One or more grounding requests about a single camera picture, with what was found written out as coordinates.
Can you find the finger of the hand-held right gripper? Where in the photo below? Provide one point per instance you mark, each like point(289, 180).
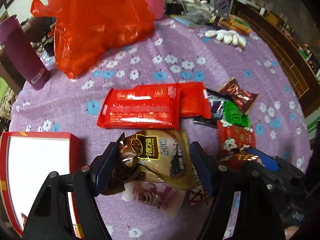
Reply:
point(272, 185)
point(263, 158)

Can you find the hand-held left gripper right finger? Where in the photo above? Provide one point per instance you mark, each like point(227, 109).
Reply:
point(202, 170)

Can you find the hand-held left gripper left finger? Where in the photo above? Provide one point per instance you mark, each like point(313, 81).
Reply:
point(102, 172)

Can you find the red gold snack packet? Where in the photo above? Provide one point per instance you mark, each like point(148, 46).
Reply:
point(236, 159)

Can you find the brown patterned snack packet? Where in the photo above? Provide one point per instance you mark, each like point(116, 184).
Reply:
point(196, 198)

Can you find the red floral snack packet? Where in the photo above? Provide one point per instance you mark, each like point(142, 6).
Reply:
point(237, 137)

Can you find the beige brown snack packet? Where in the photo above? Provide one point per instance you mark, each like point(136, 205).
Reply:
point(162, 155)

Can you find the pink white snack packet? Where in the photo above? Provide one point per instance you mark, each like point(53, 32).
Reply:
point(155, 196)

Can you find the red gift box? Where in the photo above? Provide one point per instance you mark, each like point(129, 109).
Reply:
point(37, 167)

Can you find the maroon foil snack packet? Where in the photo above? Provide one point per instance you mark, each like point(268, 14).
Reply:
point(237, 93)

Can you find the large red snack packet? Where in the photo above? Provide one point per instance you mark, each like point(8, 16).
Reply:
point(140, 107)
point(195, 100)

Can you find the green snack packet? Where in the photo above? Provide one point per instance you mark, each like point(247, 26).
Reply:
point(233, 113)

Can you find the dark purple snack packet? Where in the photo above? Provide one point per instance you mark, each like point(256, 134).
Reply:
point(216, 105)

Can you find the purple floral tablecloth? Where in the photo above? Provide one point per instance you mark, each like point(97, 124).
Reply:
point(175, 62)

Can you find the wooden side cabinet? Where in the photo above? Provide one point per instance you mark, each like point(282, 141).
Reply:
point(282, 37)

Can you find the white cotton gloves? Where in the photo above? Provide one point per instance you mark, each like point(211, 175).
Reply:
point(190, 0)
point(227, 37)

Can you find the green cloth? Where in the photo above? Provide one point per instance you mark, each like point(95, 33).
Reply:
point(3, 87)

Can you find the orange packets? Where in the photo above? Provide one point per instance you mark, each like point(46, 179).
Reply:
point(235, 26)

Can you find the purple thermos bottle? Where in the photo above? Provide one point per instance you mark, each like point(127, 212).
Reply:
point(20, 52)

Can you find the red plastic bag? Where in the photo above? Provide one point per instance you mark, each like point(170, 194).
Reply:
point(100, 25)

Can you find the thin blue booklet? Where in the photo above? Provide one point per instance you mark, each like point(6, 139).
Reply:
point(181, 21)

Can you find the dark grey pouch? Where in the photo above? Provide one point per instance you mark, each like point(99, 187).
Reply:
point(197, 18)

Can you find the black slotted stand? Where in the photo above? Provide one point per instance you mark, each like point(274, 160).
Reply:
point(221, 5)

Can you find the small black box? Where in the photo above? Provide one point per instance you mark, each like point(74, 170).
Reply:
point(175, 7)

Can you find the pink bottle with knitted sleeve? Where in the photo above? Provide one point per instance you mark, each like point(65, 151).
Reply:
point(155, 5)

